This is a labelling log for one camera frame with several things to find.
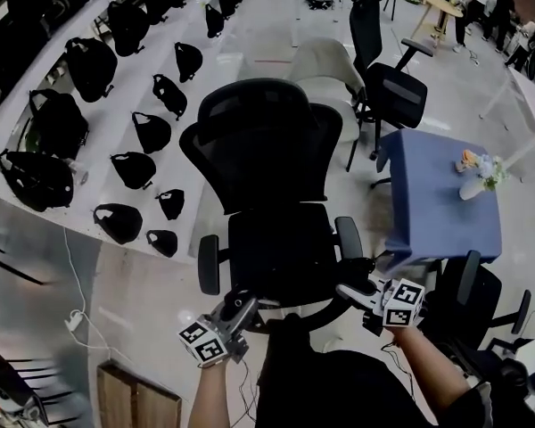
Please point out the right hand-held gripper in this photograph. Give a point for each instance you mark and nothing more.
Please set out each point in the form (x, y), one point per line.
(401, 310)

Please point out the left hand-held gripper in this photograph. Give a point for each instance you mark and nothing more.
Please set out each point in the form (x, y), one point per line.
(205, 341)

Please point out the black mesh office chair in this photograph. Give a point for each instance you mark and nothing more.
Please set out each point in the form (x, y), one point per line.
(267, 150)

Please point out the rows of small black bags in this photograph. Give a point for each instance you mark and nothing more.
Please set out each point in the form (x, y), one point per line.
(150, 132)

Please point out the row of large black backpacks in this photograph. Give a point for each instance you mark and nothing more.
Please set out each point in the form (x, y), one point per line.
(91, 67)

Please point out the person's left forearm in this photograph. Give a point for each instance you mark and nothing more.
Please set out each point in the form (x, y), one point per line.
(209, 395)

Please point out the person's right forearm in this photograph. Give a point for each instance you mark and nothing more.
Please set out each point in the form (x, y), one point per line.
(428, 364)

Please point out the black office chair with armrests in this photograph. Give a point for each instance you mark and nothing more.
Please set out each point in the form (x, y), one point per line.
(472, 301)

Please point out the black high-back office chair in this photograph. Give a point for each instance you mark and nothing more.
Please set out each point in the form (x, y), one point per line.
(397, 92)

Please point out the beige shell chair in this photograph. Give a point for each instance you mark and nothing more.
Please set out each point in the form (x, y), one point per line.
(325, 65)

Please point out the wooden box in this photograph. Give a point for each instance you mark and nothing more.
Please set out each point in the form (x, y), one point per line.
(134, 399)

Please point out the table with blue cloth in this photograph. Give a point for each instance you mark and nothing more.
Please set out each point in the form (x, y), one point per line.
(437, 212)

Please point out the person's black clothing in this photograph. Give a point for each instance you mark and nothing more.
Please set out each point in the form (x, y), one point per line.
(330, 381)

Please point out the white vase with flowers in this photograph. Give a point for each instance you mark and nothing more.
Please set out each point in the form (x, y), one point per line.
(479, 181)

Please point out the small orange figurine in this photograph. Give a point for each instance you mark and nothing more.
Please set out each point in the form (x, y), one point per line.
(466, 159)

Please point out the clear plastic bottle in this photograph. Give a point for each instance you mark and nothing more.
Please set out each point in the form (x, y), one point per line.
(78, 171)

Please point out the white rectangular table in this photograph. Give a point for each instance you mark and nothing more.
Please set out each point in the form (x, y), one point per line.
(532, 101)

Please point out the black gear pile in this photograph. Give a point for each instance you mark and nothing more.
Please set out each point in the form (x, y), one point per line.
(318, 2)

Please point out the round wooden table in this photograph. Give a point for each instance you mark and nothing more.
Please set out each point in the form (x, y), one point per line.
(441, 5)

